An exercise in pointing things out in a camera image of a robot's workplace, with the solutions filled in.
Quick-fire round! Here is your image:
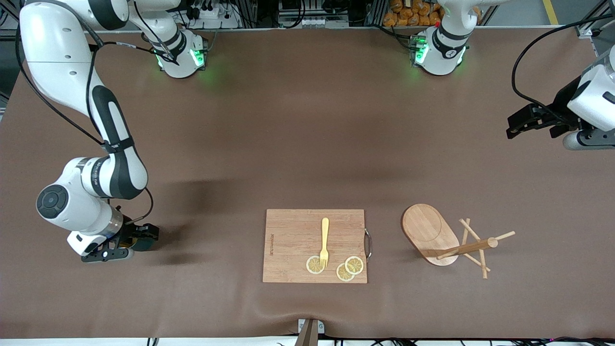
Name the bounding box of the dark green mug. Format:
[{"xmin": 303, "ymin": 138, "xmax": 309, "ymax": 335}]
[{"xmin": 118, "ymin": 235, "xmax": 155, "ymax": 252}]

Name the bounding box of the wooden mug tree rack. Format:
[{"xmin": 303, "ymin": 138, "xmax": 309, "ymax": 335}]
[{"xmin": 401, "ymin": 203, "xmax": 516, "ymax": 280}]

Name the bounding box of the wooden cutting board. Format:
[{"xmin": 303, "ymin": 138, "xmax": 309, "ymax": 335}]
[{"xmin": 262, "ymin": 209, "xmax": 373, "ymax": 284}]

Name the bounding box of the orange packaged goods pile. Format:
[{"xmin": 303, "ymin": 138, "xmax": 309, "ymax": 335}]
[{"xmin": 383, "ymin": 0, "xmax": 445, "ymax": 27}]

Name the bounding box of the brown table mat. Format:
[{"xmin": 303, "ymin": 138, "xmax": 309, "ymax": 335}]
[{"xmin": 0, "ymin": 26, "xmax": 615, "ymax": 339}]

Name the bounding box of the yellow plastic fork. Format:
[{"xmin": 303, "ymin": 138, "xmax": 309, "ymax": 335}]
[{"xmin": 320, "ymin": 217, "xmax": 330, "ymax": 269}]

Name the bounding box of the white power strip with plugs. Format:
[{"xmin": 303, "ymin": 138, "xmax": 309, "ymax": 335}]
[{"xmin": 185, "ymin": 0, "xmax": 242, "ymax": 29}]

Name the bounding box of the white terminal block strip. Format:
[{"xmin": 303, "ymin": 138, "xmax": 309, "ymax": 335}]
[{"xmin": 279, "ymin": 16, "xmax": 349, "ymax": 28}]

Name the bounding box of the black electronics equipment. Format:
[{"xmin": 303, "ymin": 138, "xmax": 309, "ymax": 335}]
[{"xmin": 278, "ymin": 0, "xmax": 354, "ymax": 17}]

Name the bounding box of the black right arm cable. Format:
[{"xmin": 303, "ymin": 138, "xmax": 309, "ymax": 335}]
[{"xmin": 14, "ymin": 26, "xmax": 155, "ymax": 226}]

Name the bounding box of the aluminium frame post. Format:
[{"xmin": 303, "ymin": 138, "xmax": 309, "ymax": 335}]
[{"xmin": 574, "ymin": 0, "xmax": 615, "ymax": 39}]

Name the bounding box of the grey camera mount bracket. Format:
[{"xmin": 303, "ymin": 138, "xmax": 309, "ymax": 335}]
[{"xmin": 297, "ymin": 318, "xmax": 325, "ymax": 346}]

